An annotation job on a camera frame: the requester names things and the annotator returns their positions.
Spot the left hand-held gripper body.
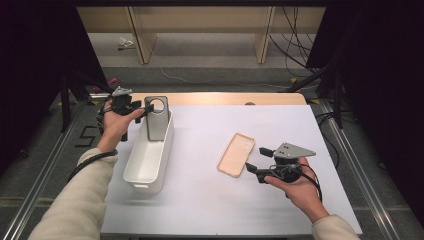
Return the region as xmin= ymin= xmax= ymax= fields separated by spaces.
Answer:
xmin=110 ymin=86 xmax=142 ymax=117

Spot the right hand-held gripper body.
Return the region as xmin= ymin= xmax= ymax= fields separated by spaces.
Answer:
xmin=266 ymin=142 xmax=317 ymax=184

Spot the dark translucent phone case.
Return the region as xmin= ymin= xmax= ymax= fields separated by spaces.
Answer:
xmin=143 ymin=95 xmax=170 ymax=142

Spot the beige phone case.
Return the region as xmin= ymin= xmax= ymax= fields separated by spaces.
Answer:
xmin=216 ymin=132 xmax=256 ymax=179

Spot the white plastic bin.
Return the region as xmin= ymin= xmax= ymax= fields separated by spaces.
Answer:
xmin=122 ymin=105 xmax=175 ymax=195

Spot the person's left hand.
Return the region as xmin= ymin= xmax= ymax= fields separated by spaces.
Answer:
xmin=96 ymin=99 xmax=146 ymax=153

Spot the person's right hand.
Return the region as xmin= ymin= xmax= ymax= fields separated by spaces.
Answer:
xmin=264 ymin=157 xmax=331 ymax=224

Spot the black metal stand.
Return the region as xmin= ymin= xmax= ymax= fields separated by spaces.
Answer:
xmin=59 ymin=68 xmax=112 ymax=133
xmin=286 ymin=63 xmax=345 ymax=130

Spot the crumpled white paper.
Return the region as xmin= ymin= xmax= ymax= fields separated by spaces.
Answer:
xmin=117 ymin=36 xmax=135 ymax=51

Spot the light wooden bench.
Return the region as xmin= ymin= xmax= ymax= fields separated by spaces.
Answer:
xmin=76 ymin=6 xmax=326 ymax=65

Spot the black curtain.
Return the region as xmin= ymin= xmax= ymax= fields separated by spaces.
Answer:
xmin=0 ymin=0 xmax=111 ymax=174
xmin=306 ymin=0 xmax=424 ymax=208

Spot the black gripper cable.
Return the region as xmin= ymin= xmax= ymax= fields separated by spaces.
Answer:
xmin=67 ymin=99 xmax=119 ymax=184
xmin=299 ymin=163 xmax=324 ymax=203

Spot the aluminium floor rail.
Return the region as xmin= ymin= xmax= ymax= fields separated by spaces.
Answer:
xmin=0 ymin=99 xmax=88 ymax=240
xmin=319 ymin=99 xmax=399 ymax=240

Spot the black floor cable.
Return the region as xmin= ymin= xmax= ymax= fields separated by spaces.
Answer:
xmin=269 ymin=6 xmax=319 ymax=78

